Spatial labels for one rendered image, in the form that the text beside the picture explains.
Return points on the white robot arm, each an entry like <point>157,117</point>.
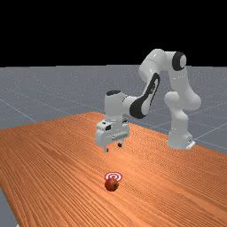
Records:
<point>177,79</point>

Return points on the red apple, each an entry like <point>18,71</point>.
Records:
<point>111,185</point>

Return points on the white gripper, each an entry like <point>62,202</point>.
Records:
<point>113,133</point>

